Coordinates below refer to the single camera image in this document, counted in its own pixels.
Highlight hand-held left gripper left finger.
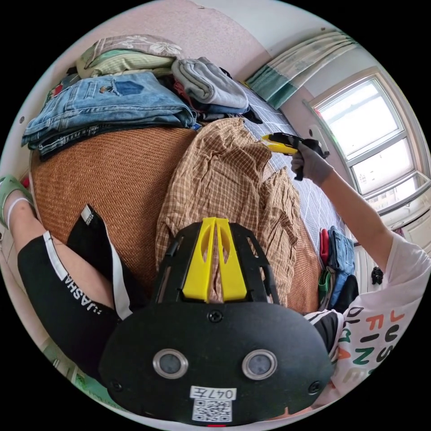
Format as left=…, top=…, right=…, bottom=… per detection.
left=182, top=218, right=216, bottom=301

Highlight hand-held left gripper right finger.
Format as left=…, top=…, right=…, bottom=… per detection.
left=215, top=218, right=249, bottom=301

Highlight brown plaid shorts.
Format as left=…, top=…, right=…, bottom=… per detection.
left=155, top=117, right=301, bottom=305

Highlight person's right forearm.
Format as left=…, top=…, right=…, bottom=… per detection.
left=320, top=169, right=395, bottom=251

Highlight person's right hand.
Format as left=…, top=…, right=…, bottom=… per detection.
left=290, top=147, right=334, bottom=188

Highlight window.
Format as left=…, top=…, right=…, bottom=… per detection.
left=304, top=69, right=431, bottom=216

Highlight pale green curtain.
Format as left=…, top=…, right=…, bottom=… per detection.
left=245, top=29, right=358, bottom=110

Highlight pile of clothes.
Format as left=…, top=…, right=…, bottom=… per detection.
left=317, top=225, right=360, bottom=314
left=22, top=56, right=264, bottom=162

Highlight bed with woven mat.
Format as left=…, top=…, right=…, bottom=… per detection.
left=28, top=80, right=347, bottom=314

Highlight person's body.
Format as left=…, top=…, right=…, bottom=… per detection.
left=0, top=174, right=431, bottom=420

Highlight grey floral pillow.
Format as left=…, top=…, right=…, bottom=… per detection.
left=88, top=33, right=184, bottom=58

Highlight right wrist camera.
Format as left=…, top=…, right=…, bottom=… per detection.
left=308, top=125, right=326, bottom=149

